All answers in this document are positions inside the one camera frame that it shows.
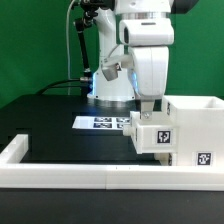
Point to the paper sheet with markers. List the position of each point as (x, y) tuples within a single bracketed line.
[(100, 123)]

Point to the white drawer cabinet frame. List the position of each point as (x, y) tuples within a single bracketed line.
[(200, 135)]

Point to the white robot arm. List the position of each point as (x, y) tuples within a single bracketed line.
[(120, 90)]

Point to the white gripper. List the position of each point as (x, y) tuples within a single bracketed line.
[(147, 41)]

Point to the white drawer box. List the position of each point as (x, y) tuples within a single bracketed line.
[(166, 159), (158, 134)]

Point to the white workspace border frame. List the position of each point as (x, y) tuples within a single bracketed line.
[(14, 173)]

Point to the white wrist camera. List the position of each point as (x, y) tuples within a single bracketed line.
[(109, 65)]

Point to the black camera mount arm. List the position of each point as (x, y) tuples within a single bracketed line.
[(90, 8)]

